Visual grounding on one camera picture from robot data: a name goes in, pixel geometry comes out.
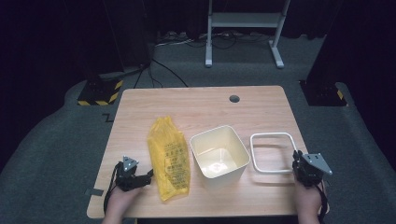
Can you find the cream plastic bin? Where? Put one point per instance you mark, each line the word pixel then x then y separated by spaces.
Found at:
pixel 219 158

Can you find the person's left hand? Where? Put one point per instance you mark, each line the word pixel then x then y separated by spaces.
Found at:
pixel 123 202

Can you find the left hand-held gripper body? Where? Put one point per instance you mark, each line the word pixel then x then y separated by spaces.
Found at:
pixel 127 179

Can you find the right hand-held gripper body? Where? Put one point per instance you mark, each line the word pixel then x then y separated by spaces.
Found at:
pixel 311 169

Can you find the grey tape piece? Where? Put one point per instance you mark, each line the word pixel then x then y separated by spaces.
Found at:
pixel 94 192

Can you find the person's right hand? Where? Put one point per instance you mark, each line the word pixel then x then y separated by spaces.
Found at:
pixel 308 202

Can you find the black yellow striped stand base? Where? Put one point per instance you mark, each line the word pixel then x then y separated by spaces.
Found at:
pixel 323 93
pixel 99 93

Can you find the grey metal stand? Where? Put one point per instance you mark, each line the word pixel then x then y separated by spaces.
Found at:
pixel 246 20

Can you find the yellow plastic trash bag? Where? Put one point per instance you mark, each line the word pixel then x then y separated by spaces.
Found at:
pixel 169 158

